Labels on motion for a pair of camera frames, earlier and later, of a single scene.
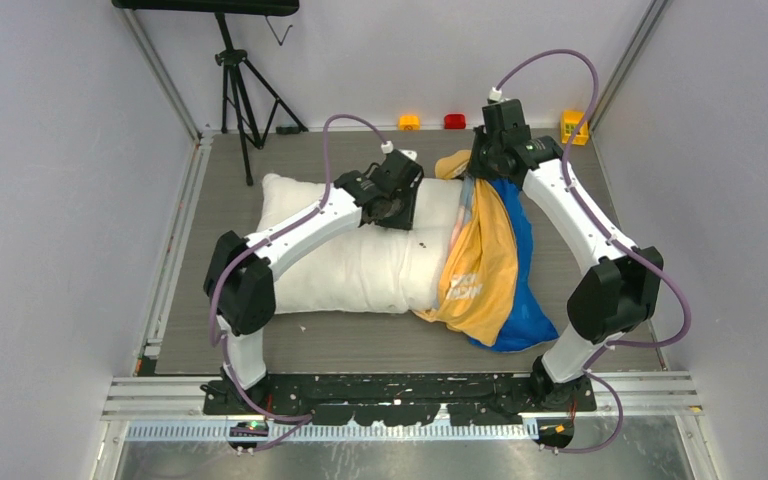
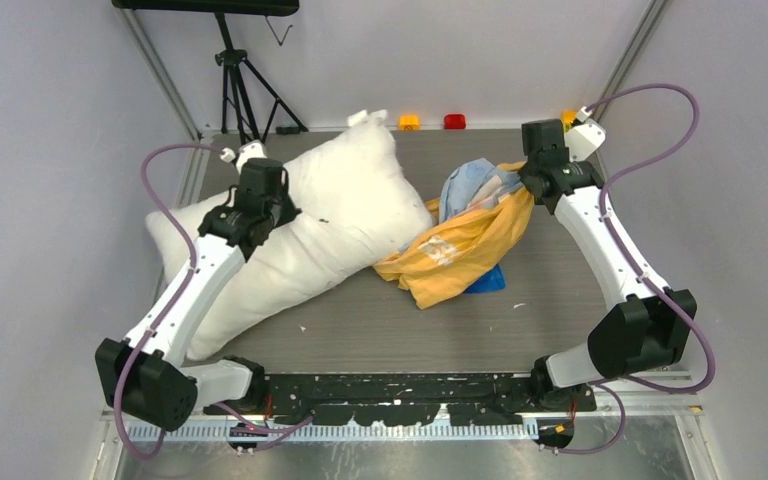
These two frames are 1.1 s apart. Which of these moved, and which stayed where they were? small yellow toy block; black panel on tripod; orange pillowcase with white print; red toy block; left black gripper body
Moved: left black gripper body; orange pillowcase with white print
Stayed: black panel on tripod; red toy block; small yellow toy block
